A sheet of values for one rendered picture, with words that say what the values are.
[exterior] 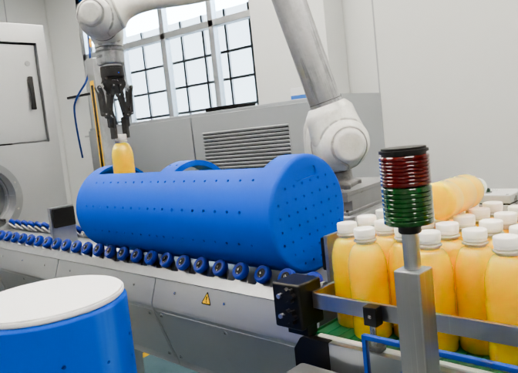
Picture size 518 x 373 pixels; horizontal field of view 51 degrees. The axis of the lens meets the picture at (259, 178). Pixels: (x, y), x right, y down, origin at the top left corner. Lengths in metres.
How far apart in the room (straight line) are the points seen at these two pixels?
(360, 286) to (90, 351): 0.48
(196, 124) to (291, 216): 2.28
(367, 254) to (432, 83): 3.09
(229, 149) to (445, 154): 1.57
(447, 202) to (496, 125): 2.88
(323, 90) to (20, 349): 1.09
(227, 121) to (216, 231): 2.02
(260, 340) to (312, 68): 0.80
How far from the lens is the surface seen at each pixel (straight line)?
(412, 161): 0.69
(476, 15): 3.96
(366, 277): 0.99
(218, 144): 3.35
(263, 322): 1.29
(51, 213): 2.27
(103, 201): 1.72
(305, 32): 1.66
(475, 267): 0.94
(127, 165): 1.81
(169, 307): 1.55
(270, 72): 4.28
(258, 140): 3.15
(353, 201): 1.77
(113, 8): 1.68
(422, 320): 0.74
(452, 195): 1.03
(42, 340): 0.97
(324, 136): 1.60
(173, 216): 1.43
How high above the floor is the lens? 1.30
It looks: 5 degrees down
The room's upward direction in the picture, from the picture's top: 6 degrees counter-clockwise
